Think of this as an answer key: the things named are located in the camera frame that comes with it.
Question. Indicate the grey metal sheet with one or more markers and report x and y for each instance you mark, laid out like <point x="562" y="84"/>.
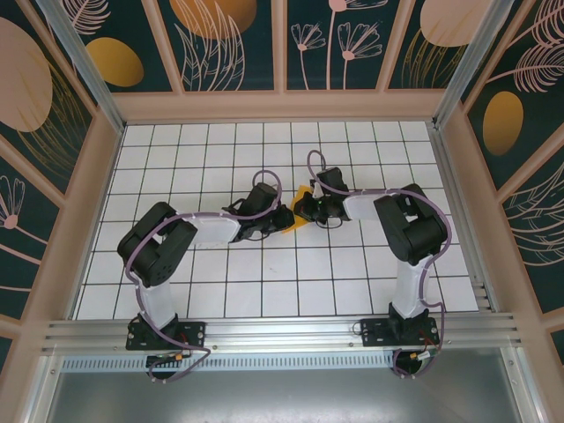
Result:
<point x="282" y="396"/>

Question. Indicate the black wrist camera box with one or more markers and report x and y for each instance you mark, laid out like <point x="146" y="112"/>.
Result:
<point x="282" y="218"/>
<point x="304" y="209"/>

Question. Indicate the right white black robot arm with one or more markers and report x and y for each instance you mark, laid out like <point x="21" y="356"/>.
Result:
<point x="407" y="286"/>

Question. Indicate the aluminium frame bar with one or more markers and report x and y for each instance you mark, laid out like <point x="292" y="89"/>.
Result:
<point x="42" y="392"/>
<point x="524" y="388"/>

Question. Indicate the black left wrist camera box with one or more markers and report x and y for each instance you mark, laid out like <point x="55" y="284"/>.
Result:
<point x="282" y="218"/>

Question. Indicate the orange paper sheet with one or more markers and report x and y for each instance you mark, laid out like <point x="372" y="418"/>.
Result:
<point x="291" y="229"/>

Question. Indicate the wall panel orange circle leaves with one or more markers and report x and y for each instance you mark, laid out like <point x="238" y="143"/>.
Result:
<point x="255" y="53"/>

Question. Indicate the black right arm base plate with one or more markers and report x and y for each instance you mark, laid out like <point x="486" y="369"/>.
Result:
<point x="374" y="332"/>

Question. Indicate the aluminium side rail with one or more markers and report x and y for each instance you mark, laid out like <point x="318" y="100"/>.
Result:
<point x="458" y="211"/>

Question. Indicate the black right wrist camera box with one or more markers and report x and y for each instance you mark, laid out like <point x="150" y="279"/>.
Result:
<point x="304" y="209"/>

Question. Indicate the long aluminium mounting rail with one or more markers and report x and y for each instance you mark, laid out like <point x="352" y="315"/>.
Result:
<point x="282" y="332"/>

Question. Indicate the wall panel pink circle stems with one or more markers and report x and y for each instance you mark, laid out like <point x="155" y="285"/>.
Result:
<point x="414" y="66"/>

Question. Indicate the aluminium corner post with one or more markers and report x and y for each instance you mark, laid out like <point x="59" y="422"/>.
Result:
<point x="471" y="57"/>
<point x="79" y="61"/>

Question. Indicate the wall panel large pink disc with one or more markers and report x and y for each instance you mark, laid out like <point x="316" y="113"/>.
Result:
<point x="26" y="88"/>

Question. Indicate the wall panel single pink flower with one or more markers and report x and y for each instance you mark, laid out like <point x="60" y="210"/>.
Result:
<point x="22" y="264"/>

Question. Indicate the wall panel pink leaf outlines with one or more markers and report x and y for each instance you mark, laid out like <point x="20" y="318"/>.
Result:
<point x="542" y="264"/>

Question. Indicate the wall panel with orange oval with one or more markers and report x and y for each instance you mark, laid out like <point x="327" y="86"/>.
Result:
<point x="132" y="26"/>

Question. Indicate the wall panel oval and feathers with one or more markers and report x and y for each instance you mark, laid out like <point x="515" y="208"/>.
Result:
<point x="542" y="132"/>

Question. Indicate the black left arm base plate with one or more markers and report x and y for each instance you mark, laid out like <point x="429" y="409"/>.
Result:
<point x="194" y="335"/>

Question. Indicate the wall panel with pink flowers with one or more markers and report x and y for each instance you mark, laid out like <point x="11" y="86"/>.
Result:
<point x="317" y="66"/>

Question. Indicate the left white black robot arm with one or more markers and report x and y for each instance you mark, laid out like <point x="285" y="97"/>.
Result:
<point x="216" y="229"/>

